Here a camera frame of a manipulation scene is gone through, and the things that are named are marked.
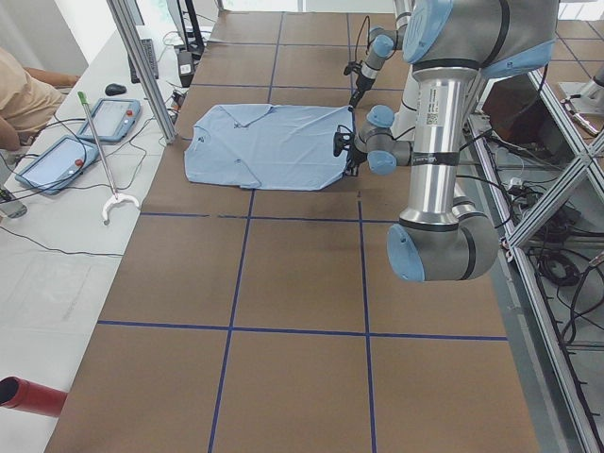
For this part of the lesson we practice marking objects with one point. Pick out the person in beige shirt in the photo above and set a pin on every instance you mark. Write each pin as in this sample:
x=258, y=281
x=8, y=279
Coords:
x=29, y=99

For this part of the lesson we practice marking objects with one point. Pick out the reacher grabber tool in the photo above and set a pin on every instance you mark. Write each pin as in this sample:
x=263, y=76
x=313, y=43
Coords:
x=116, y=197

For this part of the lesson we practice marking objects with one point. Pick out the teach pendant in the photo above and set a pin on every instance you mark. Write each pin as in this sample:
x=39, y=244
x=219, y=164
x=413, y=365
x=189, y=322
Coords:
x=113, y=118
x=58, y=166

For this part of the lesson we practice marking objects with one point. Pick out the black keyboard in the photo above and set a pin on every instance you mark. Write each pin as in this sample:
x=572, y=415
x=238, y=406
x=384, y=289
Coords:
x=150, y=56

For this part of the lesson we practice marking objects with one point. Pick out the upper teach pendant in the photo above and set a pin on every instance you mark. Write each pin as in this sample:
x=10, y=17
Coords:
x=113, y=118

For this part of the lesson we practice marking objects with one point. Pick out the brown paper table cover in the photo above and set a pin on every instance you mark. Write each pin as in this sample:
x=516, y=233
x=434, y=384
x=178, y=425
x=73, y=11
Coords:
x=244, y=321

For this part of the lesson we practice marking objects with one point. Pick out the aluminium frame post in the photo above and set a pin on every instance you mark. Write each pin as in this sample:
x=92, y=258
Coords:
x=128, y=31

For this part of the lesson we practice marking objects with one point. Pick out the light blue t-shirt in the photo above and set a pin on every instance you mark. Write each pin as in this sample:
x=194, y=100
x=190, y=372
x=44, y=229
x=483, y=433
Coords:
x=267, y=147

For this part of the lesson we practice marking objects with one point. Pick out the lower teach pendant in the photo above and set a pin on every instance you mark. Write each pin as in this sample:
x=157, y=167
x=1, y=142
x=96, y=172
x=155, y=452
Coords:
x=58, y=166

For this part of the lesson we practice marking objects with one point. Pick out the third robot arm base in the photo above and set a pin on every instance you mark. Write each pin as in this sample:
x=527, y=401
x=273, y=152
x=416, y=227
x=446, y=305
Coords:
x=584, y=99

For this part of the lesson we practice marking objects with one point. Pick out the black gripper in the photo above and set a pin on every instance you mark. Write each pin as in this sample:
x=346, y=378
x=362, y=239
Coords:
x=360, y=84
x=352, y=159

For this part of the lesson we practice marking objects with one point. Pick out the aluminium frame rack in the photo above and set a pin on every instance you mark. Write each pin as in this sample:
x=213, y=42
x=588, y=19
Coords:
x=545, y=176

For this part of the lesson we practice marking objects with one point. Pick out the black computer mouse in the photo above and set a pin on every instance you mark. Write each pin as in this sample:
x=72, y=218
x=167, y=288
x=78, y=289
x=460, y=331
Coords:
x=114, y=89

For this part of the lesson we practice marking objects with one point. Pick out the red cylinder bottle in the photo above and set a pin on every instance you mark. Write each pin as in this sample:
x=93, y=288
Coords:
x=23, y=395

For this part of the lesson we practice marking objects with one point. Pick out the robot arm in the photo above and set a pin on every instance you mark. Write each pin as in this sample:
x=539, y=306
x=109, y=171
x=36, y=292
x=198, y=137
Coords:
x=453, y=48
x=382, y=44

